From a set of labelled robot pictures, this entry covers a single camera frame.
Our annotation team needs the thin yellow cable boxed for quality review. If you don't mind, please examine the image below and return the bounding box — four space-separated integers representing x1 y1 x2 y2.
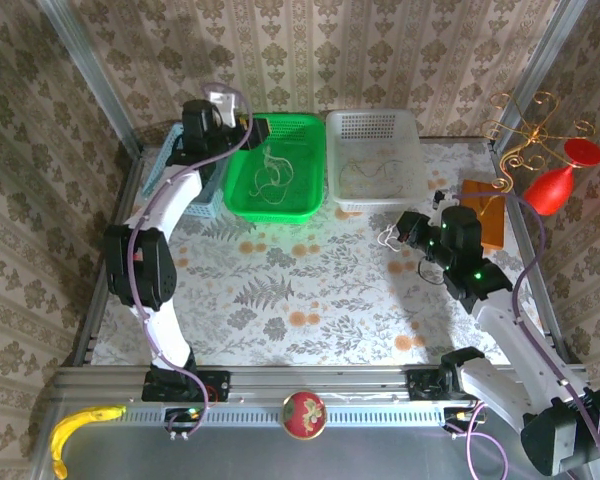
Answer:
248 159 297 206
339 157 381 199

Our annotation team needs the brown wooden block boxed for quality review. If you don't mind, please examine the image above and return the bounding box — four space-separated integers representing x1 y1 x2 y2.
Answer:
462 179 507 251

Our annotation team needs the green plastic basket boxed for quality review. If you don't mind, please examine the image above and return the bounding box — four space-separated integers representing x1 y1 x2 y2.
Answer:
222 113 327 225

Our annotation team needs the blue plastic basket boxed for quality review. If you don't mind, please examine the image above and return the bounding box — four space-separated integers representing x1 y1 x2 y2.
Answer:
142 122 231 220

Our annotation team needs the white plastic basket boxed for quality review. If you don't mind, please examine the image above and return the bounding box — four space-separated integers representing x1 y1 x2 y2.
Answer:
325 108 429 212

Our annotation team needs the red vase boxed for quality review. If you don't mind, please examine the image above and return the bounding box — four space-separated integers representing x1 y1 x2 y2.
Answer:
523 138 600 217

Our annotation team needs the floral tablecloth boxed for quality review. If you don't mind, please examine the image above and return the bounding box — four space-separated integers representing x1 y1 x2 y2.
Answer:
90 142 554 366

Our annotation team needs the small black connector box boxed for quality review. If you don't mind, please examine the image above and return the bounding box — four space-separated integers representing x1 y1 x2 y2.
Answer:
163 407 206 441
442 405 486 441

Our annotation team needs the red embroidered ball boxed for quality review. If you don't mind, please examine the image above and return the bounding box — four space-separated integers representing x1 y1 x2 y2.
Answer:
281 390 328 441

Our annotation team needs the yellow banana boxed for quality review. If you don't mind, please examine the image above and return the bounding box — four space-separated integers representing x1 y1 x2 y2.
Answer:
49 404 128 480

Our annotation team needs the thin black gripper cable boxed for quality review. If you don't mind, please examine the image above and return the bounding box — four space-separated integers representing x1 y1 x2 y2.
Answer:
417 254 449 287

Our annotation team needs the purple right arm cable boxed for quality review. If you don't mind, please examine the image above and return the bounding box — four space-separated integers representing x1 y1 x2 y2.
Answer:
449 192 600 480

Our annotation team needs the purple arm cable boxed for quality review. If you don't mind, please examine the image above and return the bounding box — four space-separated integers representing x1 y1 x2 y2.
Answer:
449 192 600 480
127 82 255 439

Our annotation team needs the aluminium frame post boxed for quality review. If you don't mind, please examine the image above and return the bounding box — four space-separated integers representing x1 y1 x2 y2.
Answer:
37 0 144 156
492 0 589 151

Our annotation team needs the gold wire ornament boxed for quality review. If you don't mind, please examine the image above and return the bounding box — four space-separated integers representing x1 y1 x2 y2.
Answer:
479 91 597 217

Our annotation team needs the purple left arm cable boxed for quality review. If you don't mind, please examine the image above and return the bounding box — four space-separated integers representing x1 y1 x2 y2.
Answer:
127 82 255 439

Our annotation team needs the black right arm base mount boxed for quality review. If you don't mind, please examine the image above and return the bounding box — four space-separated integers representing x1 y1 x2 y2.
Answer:
406 367 481 401

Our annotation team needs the aluminium front rail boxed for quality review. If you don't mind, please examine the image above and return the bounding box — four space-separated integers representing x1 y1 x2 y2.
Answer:
49 363 594 406

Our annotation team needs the slotted metal cable duct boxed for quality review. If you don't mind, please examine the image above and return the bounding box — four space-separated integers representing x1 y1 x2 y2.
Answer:
119 404 449 427

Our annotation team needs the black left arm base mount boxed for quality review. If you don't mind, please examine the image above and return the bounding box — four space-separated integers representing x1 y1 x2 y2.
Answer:
140 369 231 404

